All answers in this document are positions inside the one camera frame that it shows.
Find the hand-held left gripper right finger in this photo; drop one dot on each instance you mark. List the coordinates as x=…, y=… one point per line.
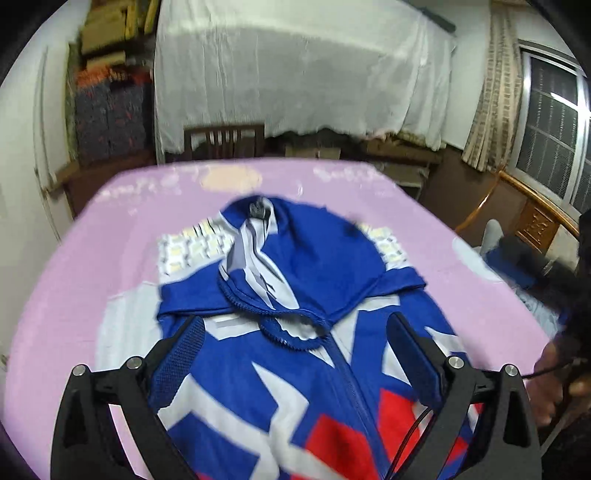
x=411, y=364

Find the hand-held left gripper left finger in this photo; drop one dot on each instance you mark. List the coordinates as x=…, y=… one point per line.
x=180, y=364

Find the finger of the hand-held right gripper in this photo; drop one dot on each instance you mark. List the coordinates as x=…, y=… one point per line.
x=510, y=270
x=531, y=258

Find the blue red white hooded jacket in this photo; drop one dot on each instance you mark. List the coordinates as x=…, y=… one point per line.
x=300, y=240

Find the person's right hand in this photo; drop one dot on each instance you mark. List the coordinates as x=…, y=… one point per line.
x=549, y=383

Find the wooden armchair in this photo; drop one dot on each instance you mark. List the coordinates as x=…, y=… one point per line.
x=535, y=226

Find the window with grille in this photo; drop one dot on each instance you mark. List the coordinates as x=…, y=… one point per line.
x=549, y=115

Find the pink printed bedsheet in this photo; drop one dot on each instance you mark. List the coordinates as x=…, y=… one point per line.
x=92, y=230

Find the beige patterned curtain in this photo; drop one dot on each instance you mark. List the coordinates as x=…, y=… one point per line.
x=496, y=92

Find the dark wooden chair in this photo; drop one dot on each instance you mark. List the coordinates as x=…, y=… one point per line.
x=194, y=138

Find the white boards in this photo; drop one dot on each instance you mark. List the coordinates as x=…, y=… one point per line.
x=44, y=138

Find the white lace cloth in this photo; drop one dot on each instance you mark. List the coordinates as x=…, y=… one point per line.
x=300, y=69

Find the orange patterned boxes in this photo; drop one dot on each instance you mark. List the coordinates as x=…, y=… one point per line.
x=106, y=76

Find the stack of yellow cardboard boxes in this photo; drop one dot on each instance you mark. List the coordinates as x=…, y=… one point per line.
x=106, y=18

